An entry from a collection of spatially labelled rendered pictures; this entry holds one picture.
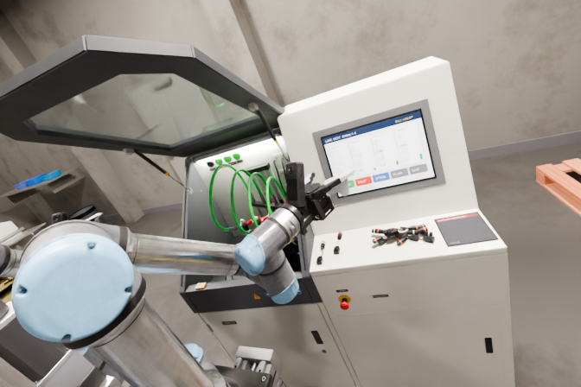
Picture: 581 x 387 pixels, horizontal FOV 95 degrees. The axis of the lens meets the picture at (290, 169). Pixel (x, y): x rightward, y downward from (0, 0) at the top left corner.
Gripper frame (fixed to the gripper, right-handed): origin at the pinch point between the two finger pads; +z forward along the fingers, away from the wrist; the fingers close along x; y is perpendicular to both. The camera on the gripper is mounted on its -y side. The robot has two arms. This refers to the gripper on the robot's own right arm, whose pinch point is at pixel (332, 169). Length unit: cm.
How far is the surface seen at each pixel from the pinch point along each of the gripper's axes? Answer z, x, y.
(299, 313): -12, -46, 67
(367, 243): 18, -17, 46
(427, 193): 44, 0, 38
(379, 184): 35.5, -14.3, 27.8
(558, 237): 153, 20, 149
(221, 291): -30, -71, 44
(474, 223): 41, 15, 50
